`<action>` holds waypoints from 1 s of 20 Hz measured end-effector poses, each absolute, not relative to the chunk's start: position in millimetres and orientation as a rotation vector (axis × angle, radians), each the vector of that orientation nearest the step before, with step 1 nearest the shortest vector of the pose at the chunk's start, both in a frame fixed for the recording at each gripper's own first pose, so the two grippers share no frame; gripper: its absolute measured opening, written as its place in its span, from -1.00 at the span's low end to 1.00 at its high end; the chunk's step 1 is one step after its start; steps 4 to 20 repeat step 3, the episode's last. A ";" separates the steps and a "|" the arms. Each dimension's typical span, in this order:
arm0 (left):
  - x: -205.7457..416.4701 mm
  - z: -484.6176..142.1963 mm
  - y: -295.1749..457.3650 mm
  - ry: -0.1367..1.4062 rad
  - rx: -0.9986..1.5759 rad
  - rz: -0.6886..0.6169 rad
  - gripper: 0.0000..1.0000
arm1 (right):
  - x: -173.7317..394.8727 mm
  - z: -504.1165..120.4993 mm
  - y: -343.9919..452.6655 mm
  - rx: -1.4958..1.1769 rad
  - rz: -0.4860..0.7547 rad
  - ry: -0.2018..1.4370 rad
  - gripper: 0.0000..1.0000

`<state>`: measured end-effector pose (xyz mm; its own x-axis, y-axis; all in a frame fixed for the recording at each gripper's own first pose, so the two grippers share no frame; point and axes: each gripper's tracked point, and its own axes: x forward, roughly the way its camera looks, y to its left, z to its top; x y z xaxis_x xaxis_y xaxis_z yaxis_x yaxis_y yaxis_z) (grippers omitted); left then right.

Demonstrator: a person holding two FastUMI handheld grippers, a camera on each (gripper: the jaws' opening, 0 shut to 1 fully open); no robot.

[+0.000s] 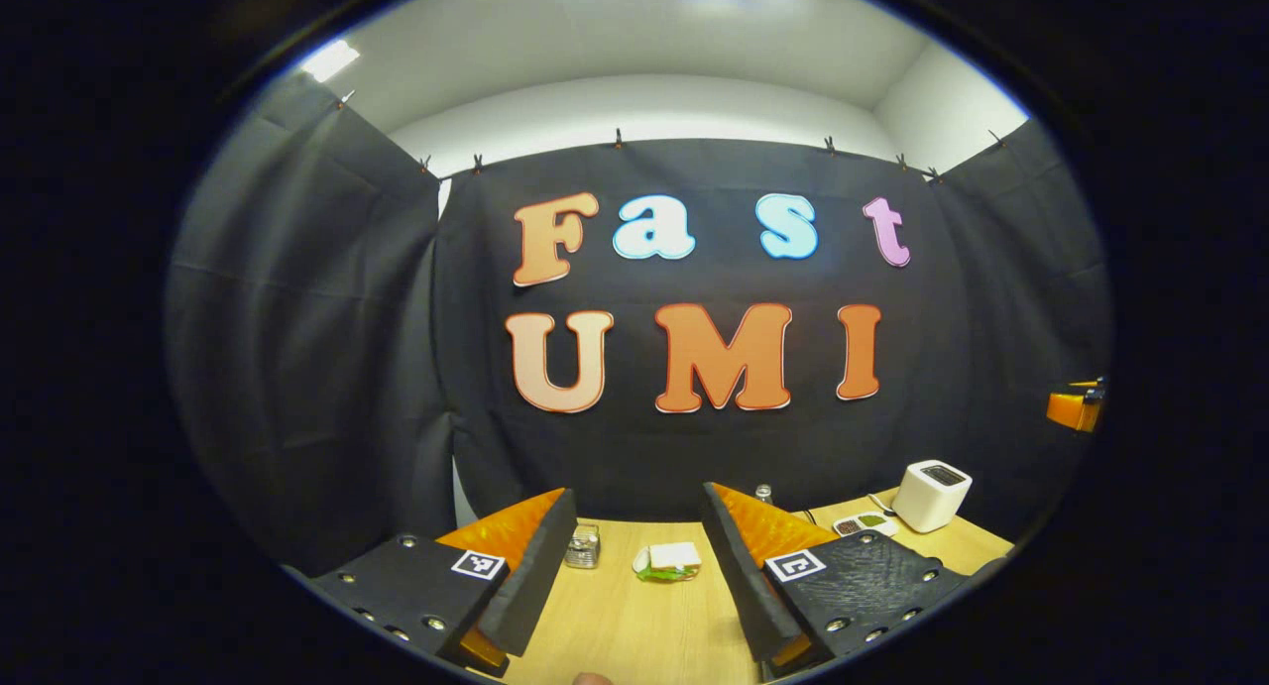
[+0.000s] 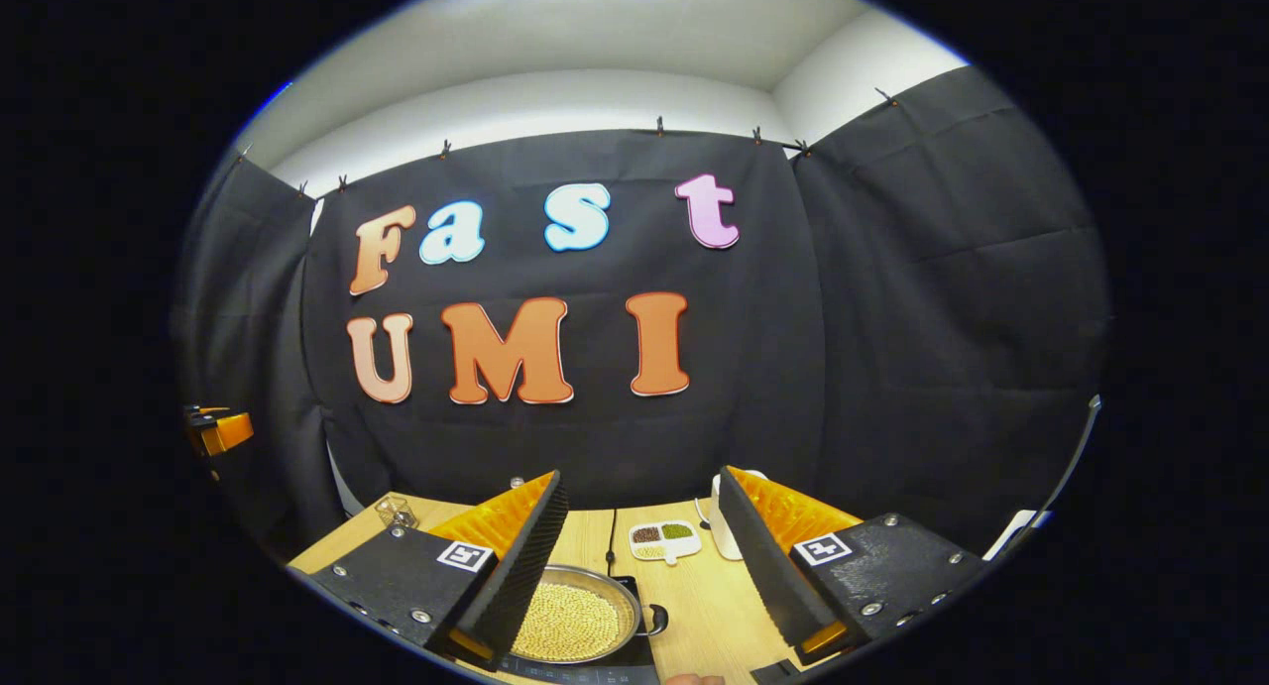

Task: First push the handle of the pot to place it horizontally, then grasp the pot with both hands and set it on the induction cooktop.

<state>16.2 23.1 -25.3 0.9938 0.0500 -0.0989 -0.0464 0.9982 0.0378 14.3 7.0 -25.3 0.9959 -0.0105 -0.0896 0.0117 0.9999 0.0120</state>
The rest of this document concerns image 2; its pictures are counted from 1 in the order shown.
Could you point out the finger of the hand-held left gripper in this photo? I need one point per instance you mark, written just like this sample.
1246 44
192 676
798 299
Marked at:
230 432

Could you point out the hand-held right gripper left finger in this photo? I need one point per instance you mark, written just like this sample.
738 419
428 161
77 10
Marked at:
525 556

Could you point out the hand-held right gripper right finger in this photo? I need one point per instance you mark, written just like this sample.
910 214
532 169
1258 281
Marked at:
763 566

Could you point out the black induction cooktop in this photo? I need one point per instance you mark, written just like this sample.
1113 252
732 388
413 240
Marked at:
595 673

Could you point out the white toaster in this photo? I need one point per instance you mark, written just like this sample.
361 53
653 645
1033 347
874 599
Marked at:
722 526

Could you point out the pile of soybeans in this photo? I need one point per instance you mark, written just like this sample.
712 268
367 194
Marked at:
575 621

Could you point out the white divided dish with beans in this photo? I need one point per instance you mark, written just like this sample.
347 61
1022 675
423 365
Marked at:
664 541

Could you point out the black backdrop cloth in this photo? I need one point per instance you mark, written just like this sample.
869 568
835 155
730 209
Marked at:
793 348

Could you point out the white panel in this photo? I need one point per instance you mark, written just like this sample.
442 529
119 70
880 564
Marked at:
1016 528

